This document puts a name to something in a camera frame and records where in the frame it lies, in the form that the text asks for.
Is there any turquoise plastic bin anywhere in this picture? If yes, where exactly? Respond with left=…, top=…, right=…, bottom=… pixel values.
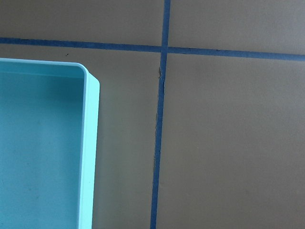
left=0, top=58, right=100, bottom=229

